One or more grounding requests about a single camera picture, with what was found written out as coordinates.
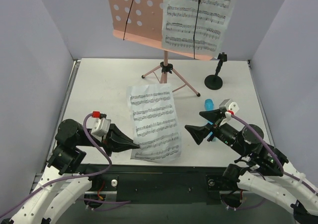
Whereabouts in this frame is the blue toy microphone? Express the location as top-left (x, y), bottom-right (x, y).
top-left (204, 98), bottom-right (218, 143)

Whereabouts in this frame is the black microphone stand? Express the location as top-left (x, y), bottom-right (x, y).
top-left (204, 52), bottom-right (228, 90)

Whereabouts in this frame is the sheet music page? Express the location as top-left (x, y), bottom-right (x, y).
top-left (161, 0), bottom-right (237, 59)
top-left (127, 83), bottom-right (182, 163)

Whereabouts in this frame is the pink perforated music stand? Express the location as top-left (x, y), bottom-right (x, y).
top-left (105, 0), bottom-right (216, 98)

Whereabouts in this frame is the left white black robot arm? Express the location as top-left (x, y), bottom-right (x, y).
top-left (0, 112), bottom-right (140, 224)

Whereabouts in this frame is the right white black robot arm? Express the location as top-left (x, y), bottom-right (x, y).
top-left (185, 109), bottom-right (318, 224)

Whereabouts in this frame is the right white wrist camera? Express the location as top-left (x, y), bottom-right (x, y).
top-left (219, 99), bottom-right (239, 126)

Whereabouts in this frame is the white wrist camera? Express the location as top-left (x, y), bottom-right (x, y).
top-left (219, 99), bottom-right (239, 126)
top-left (90, 111), bottom-right (111, 137)

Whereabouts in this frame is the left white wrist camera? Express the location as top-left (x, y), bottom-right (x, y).
top-left (90, 111), bottom-right (111, 137)

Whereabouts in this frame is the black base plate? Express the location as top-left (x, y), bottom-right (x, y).
top-left (84, 165), bottom-right (239, 205)

